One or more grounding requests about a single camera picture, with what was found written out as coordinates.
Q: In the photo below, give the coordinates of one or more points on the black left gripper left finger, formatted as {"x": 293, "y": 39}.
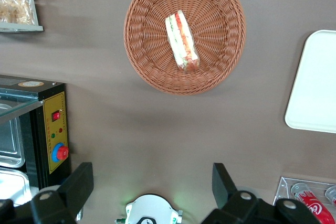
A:
{"x": 76, "y": 182}

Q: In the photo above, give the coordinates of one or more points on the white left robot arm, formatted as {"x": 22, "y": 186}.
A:
{"x": 152, "y": 208}

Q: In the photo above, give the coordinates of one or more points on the clear acrylic bottle rack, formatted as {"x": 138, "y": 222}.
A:
{"x": 282, "y": 190}

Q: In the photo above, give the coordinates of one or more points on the cream plastic tray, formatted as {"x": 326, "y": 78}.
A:
{"x": 315, "y": 82}

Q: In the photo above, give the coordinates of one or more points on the sandwich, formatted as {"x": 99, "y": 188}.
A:
{"x": 181, "y": 40}

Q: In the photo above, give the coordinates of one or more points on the red cola bottle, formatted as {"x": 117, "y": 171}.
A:
{"x": 312, "y": 203}
{"x": 332, "y": 195}

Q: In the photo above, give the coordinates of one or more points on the large brown wicker basket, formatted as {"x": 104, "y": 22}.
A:
{"x": 147, "y": 51}

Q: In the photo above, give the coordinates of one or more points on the black food warmer appliance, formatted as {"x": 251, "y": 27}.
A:
{"x": 56, "y": 129}

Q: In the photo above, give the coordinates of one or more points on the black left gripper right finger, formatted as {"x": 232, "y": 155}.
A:
{"x": 223, "y": 184}

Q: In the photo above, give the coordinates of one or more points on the grey snack tray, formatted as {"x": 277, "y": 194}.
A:
{"x": 31, "y": 27}

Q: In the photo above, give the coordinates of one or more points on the steel warmer pan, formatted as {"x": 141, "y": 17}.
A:
{"x": 13, "y": 184}
{"x": 8, "y": 142}

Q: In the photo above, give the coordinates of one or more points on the clear rice snack packet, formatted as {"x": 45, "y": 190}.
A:
{"x": 15, "y": 10}

